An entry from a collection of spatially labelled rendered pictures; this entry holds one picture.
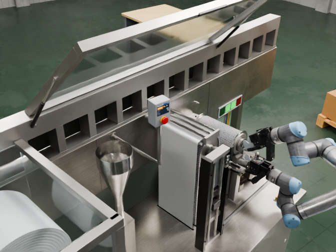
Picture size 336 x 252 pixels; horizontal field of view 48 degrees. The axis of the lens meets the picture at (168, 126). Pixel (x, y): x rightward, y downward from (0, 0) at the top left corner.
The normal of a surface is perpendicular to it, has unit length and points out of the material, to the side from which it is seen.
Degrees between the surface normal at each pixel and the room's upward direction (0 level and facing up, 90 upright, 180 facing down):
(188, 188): 90
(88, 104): 90
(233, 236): 0
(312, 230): 0
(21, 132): 90
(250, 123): 0
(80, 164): 90
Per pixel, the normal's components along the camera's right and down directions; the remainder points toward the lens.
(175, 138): -0.69, 0.39
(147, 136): 0.73, 0.37
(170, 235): 0.01, -0.84
